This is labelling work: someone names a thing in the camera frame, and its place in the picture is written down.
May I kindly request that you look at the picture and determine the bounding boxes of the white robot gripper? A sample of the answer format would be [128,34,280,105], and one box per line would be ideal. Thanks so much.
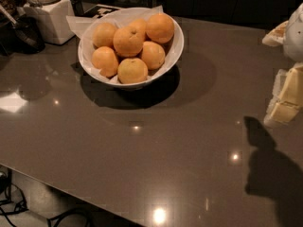
[262,3,303,128]

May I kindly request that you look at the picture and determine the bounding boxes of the black white marker card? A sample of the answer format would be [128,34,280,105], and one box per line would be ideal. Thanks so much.
[83,4,119,19]

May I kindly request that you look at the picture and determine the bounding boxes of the white ceramic bowl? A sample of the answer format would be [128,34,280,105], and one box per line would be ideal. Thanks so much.
[77,7,185,90]

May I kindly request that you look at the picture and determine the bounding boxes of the black round pan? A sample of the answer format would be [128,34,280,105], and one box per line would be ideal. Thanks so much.
[0,5,45,54]

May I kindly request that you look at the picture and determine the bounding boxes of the white square ceramic jar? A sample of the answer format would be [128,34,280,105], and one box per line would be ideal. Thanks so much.
[24,0,74,45]

